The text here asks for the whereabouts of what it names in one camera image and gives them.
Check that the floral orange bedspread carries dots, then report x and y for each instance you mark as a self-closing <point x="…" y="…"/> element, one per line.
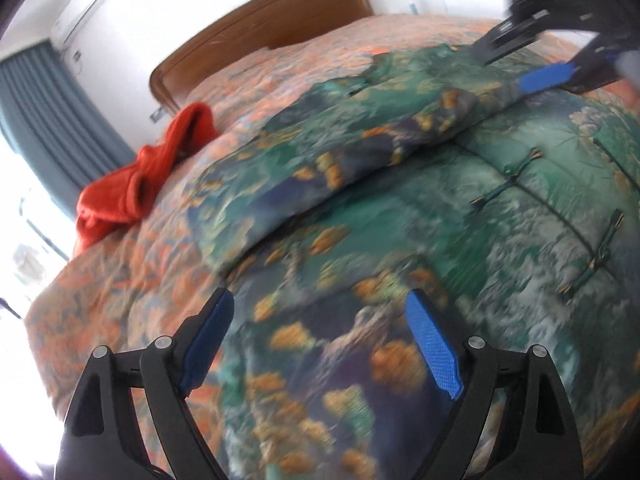
<point x="100" y="290"/>

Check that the wooden headboard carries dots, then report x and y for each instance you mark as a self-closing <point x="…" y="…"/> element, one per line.
<point x="275" y="15"/>

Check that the clear water bottle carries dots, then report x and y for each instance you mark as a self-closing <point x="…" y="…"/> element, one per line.
<point x="412" y="6"/>

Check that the dark wall switch panel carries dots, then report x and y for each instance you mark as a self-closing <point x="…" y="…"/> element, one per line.
<point x="156" y="116"/>

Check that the orange fleece garment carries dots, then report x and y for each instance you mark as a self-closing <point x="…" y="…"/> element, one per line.
<point x="125" y="190"/>

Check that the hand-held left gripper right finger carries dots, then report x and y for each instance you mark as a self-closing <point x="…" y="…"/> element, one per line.
<point x="432" y="345"/>

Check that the green patterned silk jacket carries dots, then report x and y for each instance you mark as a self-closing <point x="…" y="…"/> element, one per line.
<point x="400" y="200"/>

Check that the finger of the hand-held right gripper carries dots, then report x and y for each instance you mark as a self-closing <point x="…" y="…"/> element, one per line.
<point x="510" y="35"/>
<point x="547" y="77"/>

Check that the grey-blue curtain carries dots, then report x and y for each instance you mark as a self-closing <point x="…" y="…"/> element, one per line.
<point x="50" y="110"/>

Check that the white air conditioner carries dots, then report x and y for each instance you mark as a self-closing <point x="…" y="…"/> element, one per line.
<point x="82" y="7"/>

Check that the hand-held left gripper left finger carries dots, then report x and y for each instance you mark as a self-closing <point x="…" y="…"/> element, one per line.
<point x="207" y="340"/>

